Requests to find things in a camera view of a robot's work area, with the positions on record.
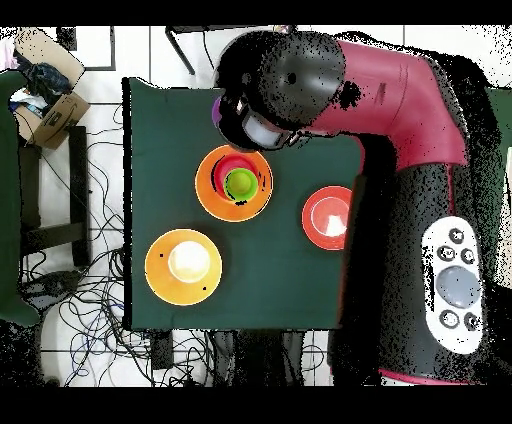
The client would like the green plastic cup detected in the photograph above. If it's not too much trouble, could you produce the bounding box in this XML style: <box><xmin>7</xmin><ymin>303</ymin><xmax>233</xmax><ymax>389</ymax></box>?
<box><xmin>222</xmin><ymin>167</ymin><xmax>260</xmax><ymax>203</ymax></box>

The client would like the large orange bowl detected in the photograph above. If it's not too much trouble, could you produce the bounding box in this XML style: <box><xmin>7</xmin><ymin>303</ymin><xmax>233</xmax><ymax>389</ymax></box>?
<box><xmin>144</xmin><ymin>228</ymin><xmax>224</xmax><ymax>307</ymax></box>
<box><xmin>194</xmin><ymin>144</ymin><xmax>274</xmax><ymax>223</ymax></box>

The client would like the small red bowl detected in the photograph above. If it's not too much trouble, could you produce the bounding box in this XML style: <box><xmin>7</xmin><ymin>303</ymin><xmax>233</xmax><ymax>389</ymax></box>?
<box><xmin>210</xmin><ymin>153</ymin><xmax>263</xmax><ymax>203</ymax></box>

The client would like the wide red bowl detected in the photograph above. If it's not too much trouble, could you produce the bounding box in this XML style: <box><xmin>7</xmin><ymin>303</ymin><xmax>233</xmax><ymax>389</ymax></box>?
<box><xmin>301</xmin><ymin>185</ymin><xmax>354</xmax><ymax>251</ymax></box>

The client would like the dark green tablecloth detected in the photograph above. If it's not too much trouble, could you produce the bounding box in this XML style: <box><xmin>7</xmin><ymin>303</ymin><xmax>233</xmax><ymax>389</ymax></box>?
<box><xmin>122</xmin><ymin>77</ymin><xmax>365</xmax><ymax>332</ymax></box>

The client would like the black metal stand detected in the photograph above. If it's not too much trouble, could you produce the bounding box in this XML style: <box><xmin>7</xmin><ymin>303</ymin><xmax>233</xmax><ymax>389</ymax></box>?
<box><xmin>164</xmin><ymin>24</ymin><xmax>299</xmax><ymax>77</ymax></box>

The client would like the dark blue bag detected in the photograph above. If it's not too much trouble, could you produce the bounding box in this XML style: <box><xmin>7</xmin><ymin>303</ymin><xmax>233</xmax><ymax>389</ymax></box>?
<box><xmin>23</xmin><ymin>61</ymin><xmax>74</xmax><ymax>106</ymax></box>

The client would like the green covered table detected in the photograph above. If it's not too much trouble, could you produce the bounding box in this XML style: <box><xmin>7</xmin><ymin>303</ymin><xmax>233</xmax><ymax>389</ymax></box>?
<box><xmin>0</xmin><ymin>69</ymin><xmax>41</xmax><ymax>327</ymax></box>
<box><xmin>487</xmin><ymin>85</ymin><xmax>512</xmax><ymax>169</ymax></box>

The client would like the flat cardboard sheet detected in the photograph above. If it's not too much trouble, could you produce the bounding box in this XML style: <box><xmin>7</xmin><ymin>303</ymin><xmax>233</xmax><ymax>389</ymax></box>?
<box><xmin>13</xmin><ymin>26</ymin><xmax>86</xmax><ymax>87</ymax></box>

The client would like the black cable bundle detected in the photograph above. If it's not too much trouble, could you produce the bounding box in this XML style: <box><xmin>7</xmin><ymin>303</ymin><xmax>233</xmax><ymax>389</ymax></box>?
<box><xmin>17</xmin><ymin>103</ymin><xmax>213</xmax><ymax>387</ymax></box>

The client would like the black bench frame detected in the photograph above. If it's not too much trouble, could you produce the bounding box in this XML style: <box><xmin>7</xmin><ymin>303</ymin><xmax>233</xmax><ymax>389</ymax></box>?
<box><xmin>17</xmin><ymin>125</ymin><xmax>92</xmax><ymax>268</ymax></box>

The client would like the black metal frame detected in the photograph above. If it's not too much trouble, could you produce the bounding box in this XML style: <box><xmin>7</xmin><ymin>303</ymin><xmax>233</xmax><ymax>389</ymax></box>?
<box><xmin>55</xmin><ymin>25</ymin><xmax>117</xmax><ymax>72</ymax></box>

